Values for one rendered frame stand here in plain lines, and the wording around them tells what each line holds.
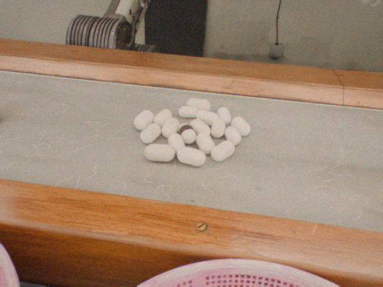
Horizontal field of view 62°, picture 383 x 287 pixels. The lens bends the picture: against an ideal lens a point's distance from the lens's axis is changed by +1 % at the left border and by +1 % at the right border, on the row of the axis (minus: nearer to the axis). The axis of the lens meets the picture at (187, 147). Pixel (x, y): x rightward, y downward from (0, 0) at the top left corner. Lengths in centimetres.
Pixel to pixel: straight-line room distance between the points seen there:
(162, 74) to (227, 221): 36
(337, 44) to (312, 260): 244
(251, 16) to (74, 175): 220
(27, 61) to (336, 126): 56
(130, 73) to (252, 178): 33
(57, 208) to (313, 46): 244
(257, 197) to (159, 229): 13
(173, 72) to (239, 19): 190
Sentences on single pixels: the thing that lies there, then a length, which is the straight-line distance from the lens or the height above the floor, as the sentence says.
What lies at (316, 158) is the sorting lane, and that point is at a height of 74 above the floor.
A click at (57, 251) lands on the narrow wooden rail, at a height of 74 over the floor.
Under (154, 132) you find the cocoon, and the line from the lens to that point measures 42.
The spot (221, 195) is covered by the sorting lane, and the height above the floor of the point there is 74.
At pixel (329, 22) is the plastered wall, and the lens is 261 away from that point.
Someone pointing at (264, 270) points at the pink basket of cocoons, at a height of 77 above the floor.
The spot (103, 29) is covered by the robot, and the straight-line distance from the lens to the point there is 80.
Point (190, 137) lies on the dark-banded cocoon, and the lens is 42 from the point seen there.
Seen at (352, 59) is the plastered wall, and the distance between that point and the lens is 276.
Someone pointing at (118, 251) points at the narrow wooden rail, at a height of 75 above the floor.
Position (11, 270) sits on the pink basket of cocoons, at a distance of 28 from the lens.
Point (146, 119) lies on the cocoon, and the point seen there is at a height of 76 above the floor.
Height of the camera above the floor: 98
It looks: 35 degrees down
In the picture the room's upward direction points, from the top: 3 degrees clockwise
